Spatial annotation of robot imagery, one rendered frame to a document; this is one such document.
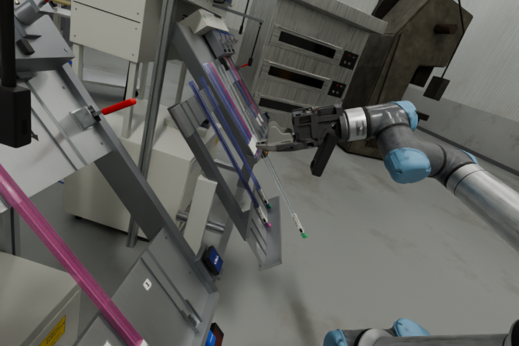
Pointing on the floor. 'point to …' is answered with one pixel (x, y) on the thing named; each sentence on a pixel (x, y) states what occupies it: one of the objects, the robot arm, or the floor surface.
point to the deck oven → (300, 48)
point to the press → (408, 44)
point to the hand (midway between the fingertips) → (261, 147)
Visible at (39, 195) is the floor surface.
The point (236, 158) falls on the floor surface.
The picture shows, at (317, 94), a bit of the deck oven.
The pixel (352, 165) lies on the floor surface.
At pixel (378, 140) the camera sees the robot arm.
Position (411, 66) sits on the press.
